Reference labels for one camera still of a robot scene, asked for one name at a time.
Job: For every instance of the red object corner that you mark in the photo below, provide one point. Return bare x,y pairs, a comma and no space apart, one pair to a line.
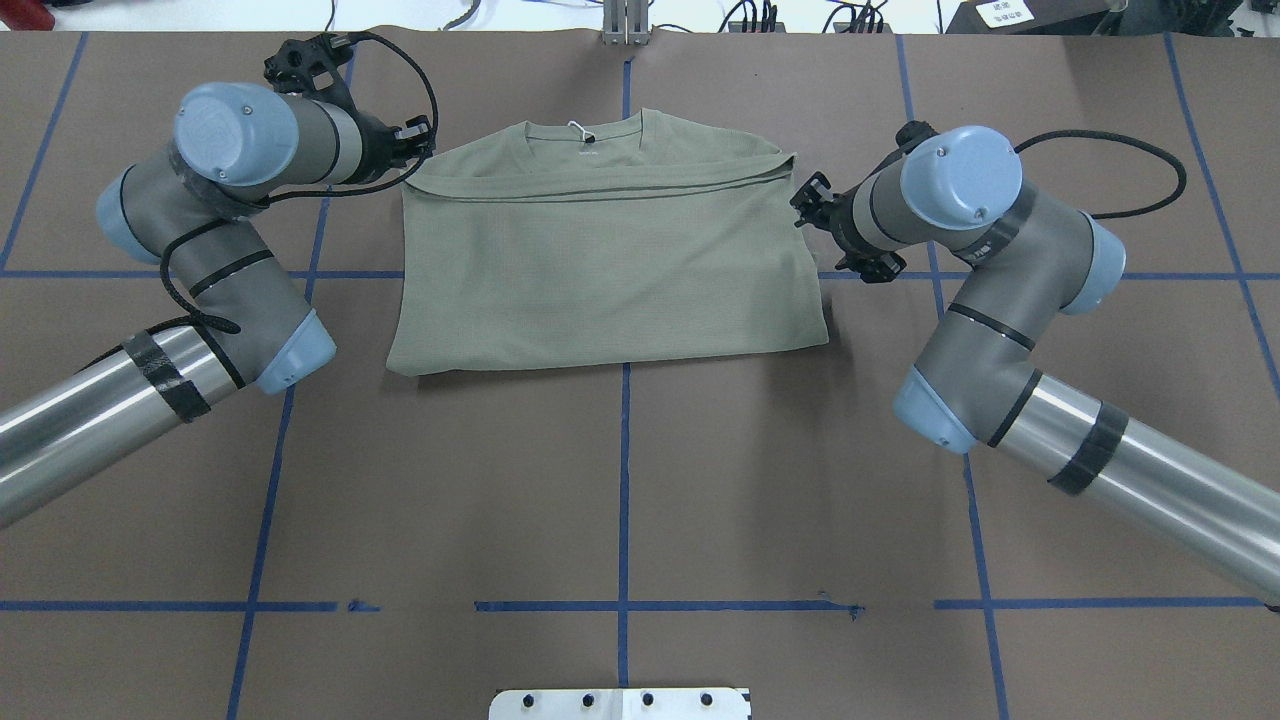
26,15

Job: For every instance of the aluminium frame post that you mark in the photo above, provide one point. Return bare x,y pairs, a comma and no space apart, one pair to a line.
626,22

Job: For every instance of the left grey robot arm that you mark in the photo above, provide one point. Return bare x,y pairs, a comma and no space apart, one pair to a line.
236,150

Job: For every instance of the green long-sleeve shirt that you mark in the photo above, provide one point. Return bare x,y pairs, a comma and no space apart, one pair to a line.
653,238

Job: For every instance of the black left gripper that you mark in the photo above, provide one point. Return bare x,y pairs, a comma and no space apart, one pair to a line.
379,138

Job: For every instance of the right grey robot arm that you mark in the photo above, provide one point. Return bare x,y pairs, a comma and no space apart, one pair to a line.
1031,258

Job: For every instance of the brown table mat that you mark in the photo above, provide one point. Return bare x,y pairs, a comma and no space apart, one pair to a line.
372,545

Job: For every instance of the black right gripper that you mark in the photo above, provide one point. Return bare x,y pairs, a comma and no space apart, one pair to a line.
838,226

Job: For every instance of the black box with label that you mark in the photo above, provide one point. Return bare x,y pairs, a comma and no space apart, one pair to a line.
1027,18

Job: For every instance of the white metal base plate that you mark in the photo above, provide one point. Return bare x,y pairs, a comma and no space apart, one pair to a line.
623,703

